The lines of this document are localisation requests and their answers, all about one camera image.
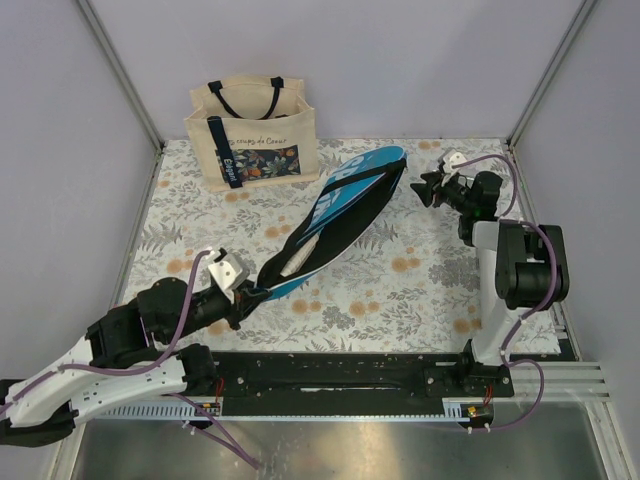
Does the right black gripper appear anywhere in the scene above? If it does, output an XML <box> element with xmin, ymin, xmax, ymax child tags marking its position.
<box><xmin>409</xmin><ymin>170</ymin><xmax>474</xmax><ymax>215</ymax></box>

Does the blue sport racket cover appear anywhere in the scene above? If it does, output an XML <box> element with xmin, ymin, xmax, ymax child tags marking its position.
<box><xmin>256</xmin><ymin>145</ymin><xmax>407</xmax><ymax>299</ymax></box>

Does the blue badminton racket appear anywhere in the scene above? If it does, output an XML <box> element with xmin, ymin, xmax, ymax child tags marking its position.
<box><xmin>280</xmin><ymin>234</ymin><xmax>320</xmax><ymax>277</ymax></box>

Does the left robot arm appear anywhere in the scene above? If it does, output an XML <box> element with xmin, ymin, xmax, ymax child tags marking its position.
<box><xmin>1</xmin><ymin>277</ymin><xmax>252</xmax><ymax>448</ymax></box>

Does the beige canvas tote bag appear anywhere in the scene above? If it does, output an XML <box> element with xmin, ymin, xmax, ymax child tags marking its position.
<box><xmin>184</xmin><ymin>75</ymin><xmax>320</xmax><ymax>192</ymax></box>

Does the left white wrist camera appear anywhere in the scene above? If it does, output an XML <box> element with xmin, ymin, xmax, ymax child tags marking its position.
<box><xmin>204</xmin><ymin>249</ymin><xmax>250</xmax><ymax>303</ymax></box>

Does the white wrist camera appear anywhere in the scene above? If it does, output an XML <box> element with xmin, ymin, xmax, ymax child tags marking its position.
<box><xmin>204</xmin><ymin>249</ymin><xmax>250</xmax><ymax>303</ymax></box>
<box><xmin>438</xmin><ymin>149</ymin><xmax>467</xmax><ymax>174</ymax></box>

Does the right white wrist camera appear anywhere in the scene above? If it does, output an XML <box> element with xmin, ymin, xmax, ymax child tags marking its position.
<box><xmin>438</xmin><ymin>149</ymin><xmax>467</xmax><ymax>174</ymax></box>

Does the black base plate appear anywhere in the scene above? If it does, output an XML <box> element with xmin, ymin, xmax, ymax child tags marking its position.
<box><xmin>159</xmin><ymin>349</ymin><xmax>516</xmax><ymax>419</ymax></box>

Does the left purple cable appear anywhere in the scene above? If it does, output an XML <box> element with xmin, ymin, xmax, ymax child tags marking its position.
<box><xmin>0</xmin><ymin>249</ymin><xmax>264</xmax><ymax>470</ymax></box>

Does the right aluminium frame post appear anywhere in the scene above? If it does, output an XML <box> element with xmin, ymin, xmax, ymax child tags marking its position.
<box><xmin>506</xmin><ymin>0</ymin><xmax>600</xmax><ymax>149</ymax></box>

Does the aluminium frame post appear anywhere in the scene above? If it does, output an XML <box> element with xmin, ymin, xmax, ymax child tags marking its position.
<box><xmin>506</xmin><ymin>0</ymin><xmax>600</xmax><ymax>149</ymax></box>
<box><xmin>73</xmin><ymin>0</ymin><xmax>165</xmax><ymax>152</ymax></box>

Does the left aluminium frame post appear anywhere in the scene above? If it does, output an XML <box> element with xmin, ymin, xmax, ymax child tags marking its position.
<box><xmin>73</xmin><ymin>0</ymin><xmax>165</xmax><ymax>152</ymax></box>

